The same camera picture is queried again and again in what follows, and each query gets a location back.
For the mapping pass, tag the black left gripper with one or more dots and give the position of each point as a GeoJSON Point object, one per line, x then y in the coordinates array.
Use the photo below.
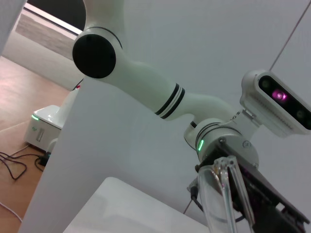
{"type": "Point", "coordinates": [267, 191]}

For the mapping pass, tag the white robot base unit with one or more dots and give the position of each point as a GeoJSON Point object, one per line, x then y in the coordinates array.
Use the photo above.
{"type": "Point", "coordinates": [46, 121]}

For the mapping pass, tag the black power strip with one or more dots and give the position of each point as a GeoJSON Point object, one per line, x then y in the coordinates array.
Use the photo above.
{"type": "Point", "coordinates": [42, 160]}

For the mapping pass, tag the wood grain board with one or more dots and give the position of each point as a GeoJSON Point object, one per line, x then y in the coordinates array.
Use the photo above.
{"type": "Point", "coordinates": [36, 29]}

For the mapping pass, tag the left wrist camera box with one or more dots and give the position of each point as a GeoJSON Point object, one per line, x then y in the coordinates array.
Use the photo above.
{"type": "Point", "coordinates": [279, 97]}

